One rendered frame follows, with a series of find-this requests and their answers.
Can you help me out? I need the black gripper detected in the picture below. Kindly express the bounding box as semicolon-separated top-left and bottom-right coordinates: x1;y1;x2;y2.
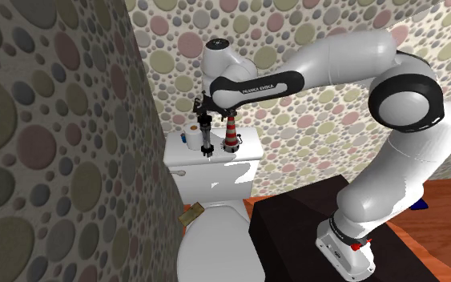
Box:
192;96;219;159

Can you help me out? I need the dark robot stand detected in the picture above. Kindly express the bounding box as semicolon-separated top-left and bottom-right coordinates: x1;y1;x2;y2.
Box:
248;174;451;282

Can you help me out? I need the white toilet paper roll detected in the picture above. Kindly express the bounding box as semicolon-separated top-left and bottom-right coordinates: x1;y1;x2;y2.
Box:
184;122;203;151

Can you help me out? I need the tan flat box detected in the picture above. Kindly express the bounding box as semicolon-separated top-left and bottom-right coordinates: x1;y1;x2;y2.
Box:
178;201;206;228

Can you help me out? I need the dark blue floor object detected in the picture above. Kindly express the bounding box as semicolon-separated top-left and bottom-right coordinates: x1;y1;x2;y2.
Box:
409;197;430;212

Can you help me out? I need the red white striped cone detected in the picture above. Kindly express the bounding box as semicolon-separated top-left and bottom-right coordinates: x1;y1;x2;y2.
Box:
222;115;244;154

